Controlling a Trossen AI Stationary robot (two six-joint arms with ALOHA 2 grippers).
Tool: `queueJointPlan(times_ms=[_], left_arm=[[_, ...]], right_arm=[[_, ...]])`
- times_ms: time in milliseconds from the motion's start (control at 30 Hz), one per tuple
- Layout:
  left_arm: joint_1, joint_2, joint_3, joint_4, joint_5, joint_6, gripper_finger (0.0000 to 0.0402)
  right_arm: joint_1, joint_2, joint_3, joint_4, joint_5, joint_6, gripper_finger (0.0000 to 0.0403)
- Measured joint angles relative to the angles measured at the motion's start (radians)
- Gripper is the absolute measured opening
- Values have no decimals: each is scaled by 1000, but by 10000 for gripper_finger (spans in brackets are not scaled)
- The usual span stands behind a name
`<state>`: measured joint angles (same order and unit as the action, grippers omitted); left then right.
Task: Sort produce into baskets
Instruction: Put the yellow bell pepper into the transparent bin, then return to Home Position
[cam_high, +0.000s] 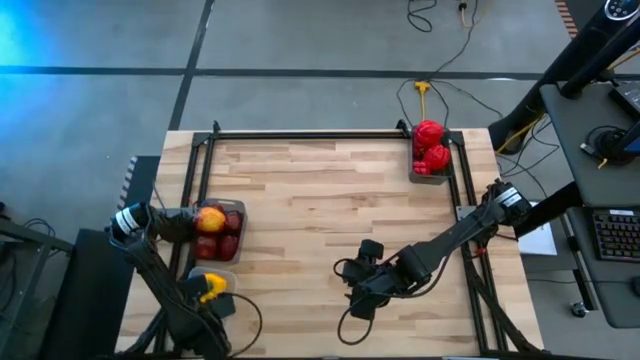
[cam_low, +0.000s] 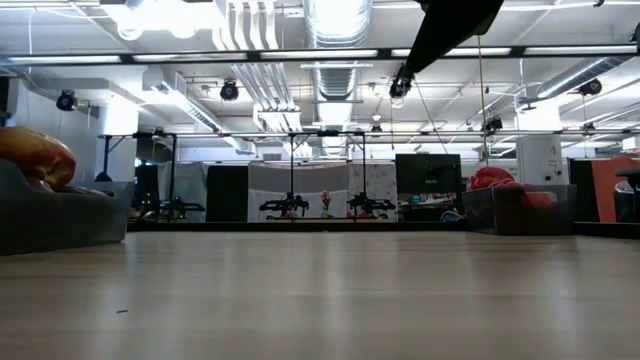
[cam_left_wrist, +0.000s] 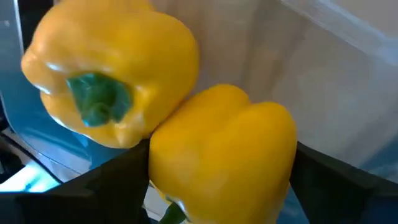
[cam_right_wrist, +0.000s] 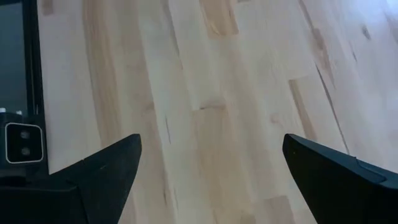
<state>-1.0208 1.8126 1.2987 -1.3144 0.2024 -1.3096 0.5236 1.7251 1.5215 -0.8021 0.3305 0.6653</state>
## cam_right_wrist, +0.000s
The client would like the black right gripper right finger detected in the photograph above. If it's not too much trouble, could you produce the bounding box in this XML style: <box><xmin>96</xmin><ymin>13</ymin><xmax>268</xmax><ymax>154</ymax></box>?
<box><xmin>282</xmin><ymin>133</ymin><xmax>398</xmax><ymax>224</ymax></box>

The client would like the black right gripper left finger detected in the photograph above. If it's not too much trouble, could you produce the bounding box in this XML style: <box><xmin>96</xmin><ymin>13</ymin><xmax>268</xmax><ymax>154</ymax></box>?
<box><xmin>0</xmin><ymin>133</ymin><xmax>143</xmax><ymax>224</ymax></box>

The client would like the small black camera module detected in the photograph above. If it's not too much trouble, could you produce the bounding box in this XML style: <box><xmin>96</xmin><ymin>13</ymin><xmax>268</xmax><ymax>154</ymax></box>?
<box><xmin>0</xmin><ymin>111</ymin><xmax>47</xmax><ymax>187</ymax></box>

